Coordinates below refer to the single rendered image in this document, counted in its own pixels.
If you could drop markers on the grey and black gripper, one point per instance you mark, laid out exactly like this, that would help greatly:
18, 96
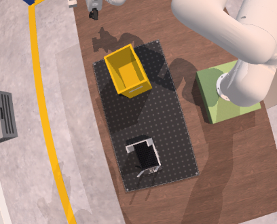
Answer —
92, 5

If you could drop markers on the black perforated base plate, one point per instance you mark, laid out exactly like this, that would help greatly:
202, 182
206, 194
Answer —
155, 114

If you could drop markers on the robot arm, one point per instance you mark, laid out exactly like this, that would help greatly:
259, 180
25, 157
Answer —
252, 38

